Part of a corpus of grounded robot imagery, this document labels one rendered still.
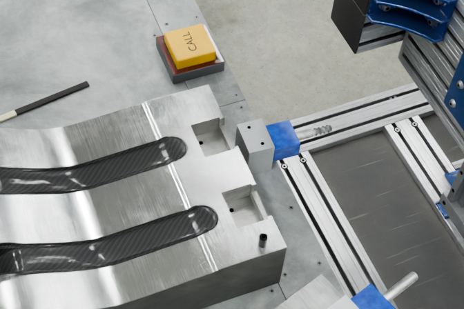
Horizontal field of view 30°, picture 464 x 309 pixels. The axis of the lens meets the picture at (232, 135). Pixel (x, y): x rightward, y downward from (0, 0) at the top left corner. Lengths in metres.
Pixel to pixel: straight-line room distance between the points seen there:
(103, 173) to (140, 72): 0.25
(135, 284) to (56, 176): 0.17
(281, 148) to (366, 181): 0.78
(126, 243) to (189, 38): 0.37
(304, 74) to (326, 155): 0.46
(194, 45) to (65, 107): 0.20
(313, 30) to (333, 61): 0.12
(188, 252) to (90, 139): 0.20
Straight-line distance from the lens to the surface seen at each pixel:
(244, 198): 1.07
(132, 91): 1.25
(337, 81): 2.35
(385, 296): 1.03
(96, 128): 1.11
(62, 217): 1.03
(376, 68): 2.40
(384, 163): 1.95
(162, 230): 1.03
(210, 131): 1.13
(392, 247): 1.84
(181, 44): 1.26
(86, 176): 1.08
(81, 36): 1.33
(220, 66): 1.27
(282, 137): 1.16
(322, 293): 1.03
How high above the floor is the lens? 1.77
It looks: 53 degrees down
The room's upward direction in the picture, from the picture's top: 5 degrees clockwise
